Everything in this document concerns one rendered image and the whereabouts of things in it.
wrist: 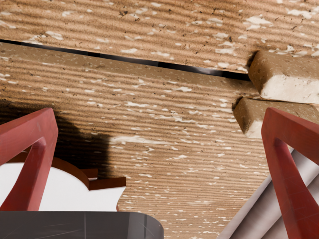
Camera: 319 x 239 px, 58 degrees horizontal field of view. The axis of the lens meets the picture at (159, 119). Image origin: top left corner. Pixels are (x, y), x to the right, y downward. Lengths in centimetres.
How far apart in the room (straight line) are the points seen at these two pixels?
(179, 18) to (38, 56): 8
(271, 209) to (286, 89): 24
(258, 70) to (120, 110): 9
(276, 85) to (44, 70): 13
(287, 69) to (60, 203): 16
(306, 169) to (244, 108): 16
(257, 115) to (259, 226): 26
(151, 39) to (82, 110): 7
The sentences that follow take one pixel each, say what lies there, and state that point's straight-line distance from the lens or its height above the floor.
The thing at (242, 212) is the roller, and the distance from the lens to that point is 37.
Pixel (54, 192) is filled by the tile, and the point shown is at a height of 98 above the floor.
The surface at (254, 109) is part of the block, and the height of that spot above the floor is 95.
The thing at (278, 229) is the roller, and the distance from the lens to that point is 47.
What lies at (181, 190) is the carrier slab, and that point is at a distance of 27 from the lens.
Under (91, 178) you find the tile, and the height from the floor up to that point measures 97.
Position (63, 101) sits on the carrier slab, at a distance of 19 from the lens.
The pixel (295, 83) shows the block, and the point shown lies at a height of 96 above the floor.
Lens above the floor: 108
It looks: 46 degrees down
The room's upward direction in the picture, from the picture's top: 171 degrees clockwise
